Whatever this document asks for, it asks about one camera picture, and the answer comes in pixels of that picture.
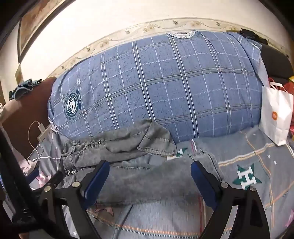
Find grey printed bed sheet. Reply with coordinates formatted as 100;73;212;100
28;125;294;239

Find white power strip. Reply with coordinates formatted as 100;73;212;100
37;125;54;143

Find black pole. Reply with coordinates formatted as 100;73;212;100
0;127;44;239

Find large framed wall picture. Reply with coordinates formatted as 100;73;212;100
17;0;77;63

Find blue denim cloth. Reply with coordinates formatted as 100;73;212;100
9;78;43;100

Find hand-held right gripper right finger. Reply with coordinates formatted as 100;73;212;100
190;160;273;239

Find pink cloth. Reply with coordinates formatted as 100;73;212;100
19;158;39;176

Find white charger with cable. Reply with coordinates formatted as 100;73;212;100
27;121;47;168

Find blue plaid duvet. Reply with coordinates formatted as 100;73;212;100
47;30;264;143

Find brown headboard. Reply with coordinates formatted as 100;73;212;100
0;76;58;159

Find small framed wall picture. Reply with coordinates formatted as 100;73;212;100
14;63;24;83

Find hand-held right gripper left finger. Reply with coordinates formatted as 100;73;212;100
38;160;111;239

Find black cushion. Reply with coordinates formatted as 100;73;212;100
259;44;294;79

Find white paper bag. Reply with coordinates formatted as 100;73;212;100
259;78;294;147

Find black cloth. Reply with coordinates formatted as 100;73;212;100
226;29;268;45

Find grey denim pants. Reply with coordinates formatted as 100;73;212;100
58;119;227;205

